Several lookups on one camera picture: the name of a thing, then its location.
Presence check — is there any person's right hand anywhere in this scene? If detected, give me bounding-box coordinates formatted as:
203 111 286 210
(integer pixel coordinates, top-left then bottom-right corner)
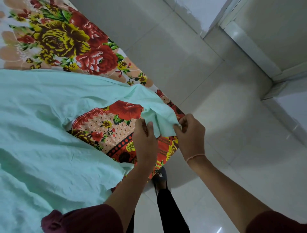
173 113 206 164

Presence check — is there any person's left hand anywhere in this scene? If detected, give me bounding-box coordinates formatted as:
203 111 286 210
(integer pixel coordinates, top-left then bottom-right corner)
132 118 159 169

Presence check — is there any mint green garment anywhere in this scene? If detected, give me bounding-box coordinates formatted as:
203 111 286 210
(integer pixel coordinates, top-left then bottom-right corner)
0 69 182 233

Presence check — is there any person's left forearm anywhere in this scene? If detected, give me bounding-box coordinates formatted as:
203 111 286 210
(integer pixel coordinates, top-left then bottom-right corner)
104 164 157 233

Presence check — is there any person's right forearm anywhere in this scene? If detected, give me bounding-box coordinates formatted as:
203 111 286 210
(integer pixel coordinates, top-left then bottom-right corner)
187 156 273 233

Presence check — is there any dark grey slipper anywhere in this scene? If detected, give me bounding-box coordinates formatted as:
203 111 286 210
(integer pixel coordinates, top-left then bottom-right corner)
151 167 168 195

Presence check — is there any black trouser leg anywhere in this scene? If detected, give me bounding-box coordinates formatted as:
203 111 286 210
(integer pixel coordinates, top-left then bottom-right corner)
157 188 191 233

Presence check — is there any maroon shirt sleeve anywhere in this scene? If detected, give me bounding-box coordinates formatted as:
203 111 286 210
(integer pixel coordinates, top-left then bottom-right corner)
41 204 124 233
246 210 307 233

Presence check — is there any floral patterned bedsheet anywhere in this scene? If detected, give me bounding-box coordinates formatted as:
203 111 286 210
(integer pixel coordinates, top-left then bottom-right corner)
0 0 186 192

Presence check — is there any pink thread bracelet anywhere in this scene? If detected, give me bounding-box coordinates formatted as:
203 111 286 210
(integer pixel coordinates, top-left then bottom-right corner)
186 154 206 164

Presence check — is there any white door frame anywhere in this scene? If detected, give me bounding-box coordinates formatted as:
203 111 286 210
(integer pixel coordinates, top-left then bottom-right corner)
219 20 307 83

